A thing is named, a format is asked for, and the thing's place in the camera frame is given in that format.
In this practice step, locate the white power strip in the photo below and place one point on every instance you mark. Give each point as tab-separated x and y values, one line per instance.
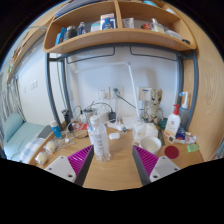
115	126

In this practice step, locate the white desk lamp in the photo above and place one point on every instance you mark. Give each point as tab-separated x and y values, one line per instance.
133	86

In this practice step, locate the white charger block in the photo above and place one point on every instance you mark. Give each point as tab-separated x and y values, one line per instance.
104	116

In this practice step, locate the small blue tube bottle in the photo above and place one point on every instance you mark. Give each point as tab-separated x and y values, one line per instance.
56	131

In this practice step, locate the white red-topped pump bottle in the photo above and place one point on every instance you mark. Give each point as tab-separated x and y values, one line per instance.
172	124

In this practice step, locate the black power adapter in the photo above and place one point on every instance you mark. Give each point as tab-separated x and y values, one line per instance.
112	116

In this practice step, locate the brown tree creature figurine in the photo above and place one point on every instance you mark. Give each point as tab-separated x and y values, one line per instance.
155	106

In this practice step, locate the clear plastic water bottle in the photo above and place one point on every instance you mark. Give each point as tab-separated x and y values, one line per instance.
100	141

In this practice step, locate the bed with teal bedding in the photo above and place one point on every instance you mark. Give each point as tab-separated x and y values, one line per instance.
20	133

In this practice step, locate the white wall socket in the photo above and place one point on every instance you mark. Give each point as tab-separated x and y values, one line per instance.
103	93
144	93
118	93

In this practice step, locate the white earbud case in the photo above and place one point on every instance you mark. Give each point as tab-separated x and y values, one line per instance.
114	136

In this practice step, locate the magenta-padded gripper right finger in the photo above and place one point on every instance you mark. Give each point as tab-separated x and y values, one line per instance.
163	167

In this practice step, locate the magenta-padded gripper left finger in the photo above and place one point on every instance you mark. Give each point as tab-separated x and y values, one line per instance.
61	168

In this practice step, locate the small green packet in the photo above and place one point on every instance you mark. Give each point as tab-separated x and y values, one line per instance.
192	147

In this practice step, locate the flat round red coaster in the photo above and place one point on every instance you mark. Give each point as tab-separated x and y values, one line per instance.
171	152

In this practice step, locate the grey metal desk frame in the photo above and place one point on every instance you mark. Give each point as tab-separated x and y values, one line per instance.
48	83

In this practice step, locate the black handheld device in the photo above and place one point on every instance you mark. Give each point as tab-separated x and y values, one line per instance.
67	118

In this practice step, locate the dark blue small box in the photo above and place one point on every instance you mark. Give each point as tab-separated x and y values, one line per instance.
180	134

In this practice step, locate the white pink snack packet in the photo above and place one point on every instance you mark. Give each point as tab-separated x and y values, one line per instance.
190	139

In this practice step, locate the small white square clock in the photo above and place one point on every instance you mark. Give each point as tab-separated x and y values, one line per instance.
171	139

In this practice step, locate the round cream container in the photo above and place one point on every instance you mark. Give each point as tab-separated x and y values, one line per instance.
41	158
51	146

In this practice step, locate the wooden shelf unit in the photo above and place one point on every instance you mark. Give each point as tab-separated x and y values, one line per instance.
116	35

